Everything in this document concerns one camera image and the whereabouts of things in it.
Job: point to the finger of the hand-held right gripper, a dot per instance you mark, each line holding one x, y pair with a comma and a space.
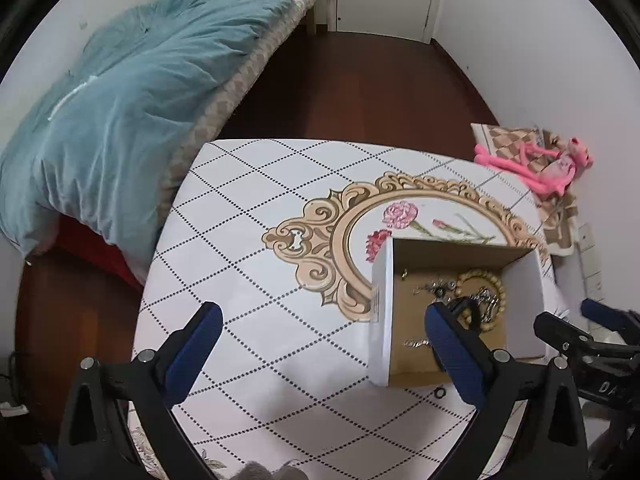
565, 335
607, 315

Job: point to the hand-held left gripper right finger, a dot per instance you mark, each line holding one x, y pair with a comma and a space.
450, 350

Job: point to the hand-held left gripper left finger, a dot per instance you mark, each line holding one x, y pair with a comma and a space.
200, 340

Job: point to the white cardboard box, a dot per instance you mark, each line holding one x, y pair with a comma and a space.
382, 320

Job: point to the white power strip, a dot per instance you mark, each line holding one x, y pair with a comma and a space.
590, 245

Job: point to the white diamond-pattern tablecloth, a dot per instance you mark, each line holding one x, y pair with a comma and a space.
250, 285

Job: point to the red bed skirt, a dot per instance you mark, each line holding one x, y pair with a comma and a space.
90, 255

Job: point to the grey fuzzy cloth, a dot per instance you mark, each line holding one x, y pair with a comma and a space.
255, 471

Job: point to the pink plush toy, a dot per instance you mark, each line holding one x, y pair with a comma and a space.
545, 170

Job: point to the teal duvet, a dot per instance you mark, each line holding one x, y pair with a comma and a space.
125, 110

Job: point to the wooden bed frame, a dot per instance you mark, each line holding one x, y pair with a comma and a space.
317, 20

